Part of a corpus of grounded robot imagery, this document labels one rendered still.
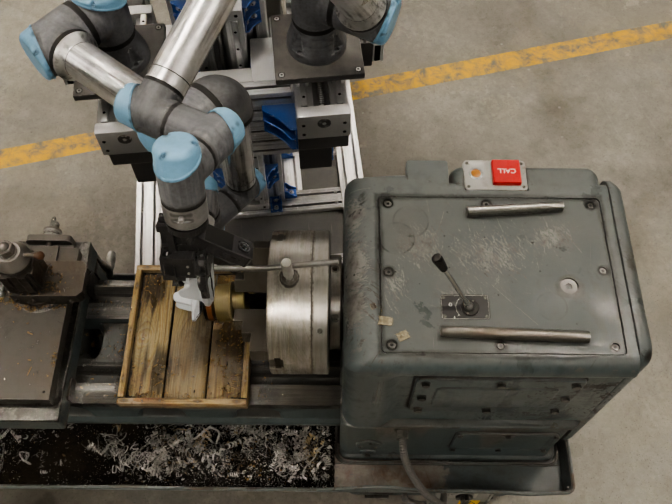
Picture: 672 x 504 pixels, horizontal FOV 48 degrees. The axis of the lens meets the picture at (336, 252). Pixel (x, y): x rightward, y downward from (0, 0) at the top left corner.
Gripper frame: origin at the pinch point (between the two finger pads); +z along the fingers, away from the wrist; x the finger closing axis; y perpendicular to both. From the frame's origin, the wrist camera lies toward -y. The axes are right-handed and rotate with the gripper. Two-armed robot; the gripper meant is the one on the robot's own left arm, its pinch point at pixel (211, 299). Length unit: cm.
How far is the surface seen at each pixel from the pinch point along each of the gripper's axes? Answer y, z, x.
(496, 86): -93, 71, -199
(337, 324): -23.6, 14.8, -7.4
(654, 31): -169, 60, -231
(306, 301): -17.4, 7.0, -6.4
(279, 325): -12.0, 10.8, -3.4
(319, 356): -20.0, 18.0, -1.4
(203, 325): 9.1, 36.3, -25.6
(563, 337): -66, 5, 4
